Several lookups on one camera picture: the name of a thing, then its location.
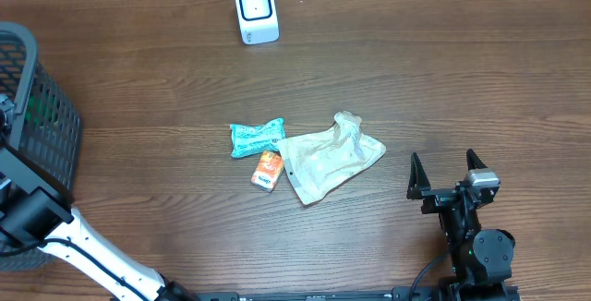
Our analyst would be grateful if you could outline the teal snack packet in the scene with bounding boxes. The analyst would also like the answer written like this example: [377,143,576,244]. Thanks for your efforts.
[229,117,286,159]

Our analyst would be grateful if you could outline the small orange snack packet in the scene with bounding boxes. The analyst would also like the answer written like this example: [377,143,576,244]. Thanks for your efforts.
[251,150,284,192]

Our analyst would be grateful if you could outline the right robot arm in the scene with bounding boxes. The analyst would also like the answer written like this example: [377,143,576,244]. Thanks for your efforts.
[406,150,520,301]

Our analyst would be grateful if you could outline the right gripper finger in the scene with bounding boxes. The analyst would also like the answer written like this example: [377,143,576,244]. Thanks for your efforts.
[466,149,488,171]
[406,152,431,200]

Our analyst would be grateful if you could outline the white barcode scanner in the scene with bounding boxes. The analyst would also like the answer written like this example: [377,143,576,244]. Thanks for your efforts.
[235,0,280,45]

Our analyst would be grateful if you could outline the beige plastic pouch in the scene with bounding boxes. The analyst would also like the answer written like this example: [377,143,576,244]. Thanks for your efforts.
[278,111,386,205]

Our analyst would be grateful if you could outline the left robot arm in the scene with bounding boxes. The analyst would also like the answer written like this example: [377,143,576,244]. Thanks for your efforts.
[1,94,197,300]

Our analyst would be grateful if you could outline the items inside basket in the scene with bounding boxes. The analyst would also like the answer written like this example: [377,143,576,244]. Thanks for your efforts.
[25,95,60,127]

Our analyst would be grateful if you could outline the grey plastic mesh basket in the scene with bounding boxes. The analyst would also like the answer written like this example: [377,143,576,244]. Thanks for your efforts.
[1,22,82,271]

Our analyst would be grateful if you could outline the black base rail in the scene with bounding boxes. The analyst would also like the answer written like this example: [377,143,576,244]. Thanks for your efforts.
[188,286,522,301]

